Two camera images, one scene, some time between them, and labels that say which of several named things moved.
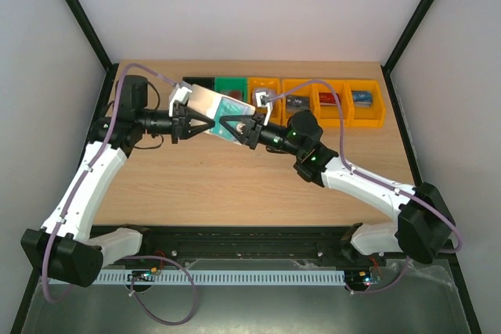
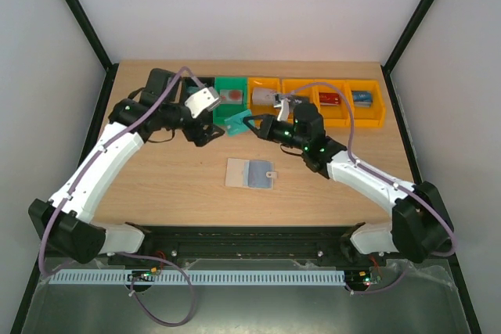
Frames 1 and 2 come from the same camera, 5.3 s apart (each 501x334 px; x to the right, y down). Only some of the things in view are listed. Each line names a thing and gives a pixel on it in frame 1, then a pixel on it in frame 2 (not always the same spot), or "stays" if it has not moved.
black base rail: [282, 242] stays
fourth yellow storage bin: [373, 116] stays
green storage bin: [232, 83] stays
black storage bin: [206, 82] stays
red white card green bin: [236, 94] stays
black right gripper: [253, 131] -> [265, 127]
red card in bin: [328, 98] stays
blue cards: [228, 107] -> [255, 174]
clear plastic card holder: [215, 105] -> [250, 174]
